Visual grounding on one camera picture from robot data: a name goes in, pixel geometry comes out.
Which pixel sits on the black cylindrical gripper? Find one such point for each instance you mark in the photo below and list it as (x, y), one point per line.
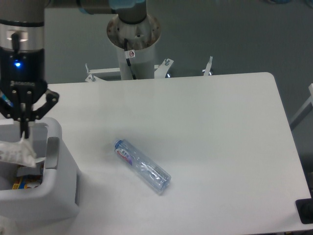
(24, 71)

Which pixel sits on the clear plastic bag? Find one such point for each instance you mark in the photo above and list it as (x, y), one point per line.
(20, 153)

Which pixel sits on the clear water bottle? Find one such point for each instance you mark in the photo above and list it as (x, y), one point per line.
(152, 173)

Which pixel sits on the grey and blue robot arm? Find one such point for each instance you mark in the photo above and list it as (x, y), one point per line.
(22, 22)

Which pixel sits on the colourful trash inside can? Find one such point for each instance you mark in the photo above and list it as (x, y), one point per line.
(28, 177)

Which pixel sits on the white plastic trash can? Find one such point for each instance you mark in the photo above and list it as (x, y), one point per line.
(57, 196)

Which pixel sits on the blue labelled drink bottle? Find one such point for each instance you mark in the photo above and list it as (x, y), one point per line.
(4, 97)

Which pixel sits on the black object at table corner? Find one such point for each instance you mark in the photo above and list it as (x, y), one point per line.
(305, 210)

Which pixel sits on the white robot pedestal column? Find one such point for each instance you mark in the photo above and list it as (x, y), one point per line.
(135, 46)

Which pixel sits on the white pedestal base frame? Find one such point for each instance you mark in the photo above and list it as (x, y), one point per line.
(160, 71)

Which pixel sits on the white frame at right edge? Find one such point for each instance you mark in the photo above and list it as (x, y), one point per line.
(303, 111)

